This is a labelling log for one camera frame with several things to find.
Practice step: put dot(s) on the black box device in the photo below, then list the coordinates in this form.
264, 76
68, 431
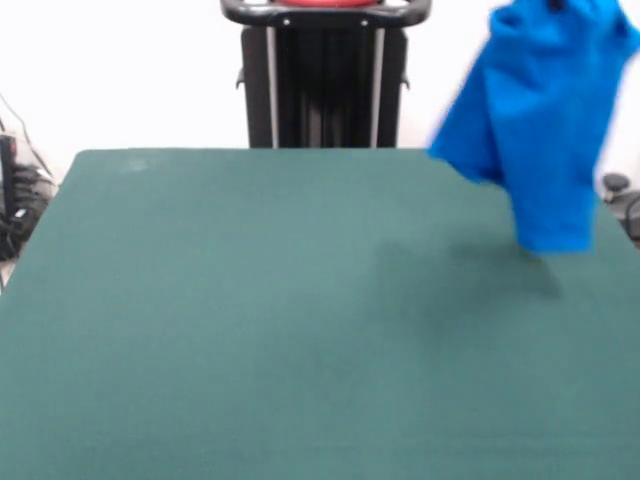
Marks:
7, 170

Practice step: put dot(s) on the dark green table cloth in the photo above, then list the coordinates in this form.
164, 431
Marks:
250, 325

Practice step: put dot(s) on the blue printed shirt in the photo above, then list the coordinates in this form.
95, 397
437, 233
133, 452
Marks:
540, 125

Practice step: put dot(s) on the black office chair base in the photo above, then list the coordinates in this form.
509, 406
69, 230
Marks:
625, 200

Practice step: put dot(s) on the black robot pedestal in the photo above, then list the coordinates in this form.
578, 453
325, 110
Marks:
325, 75

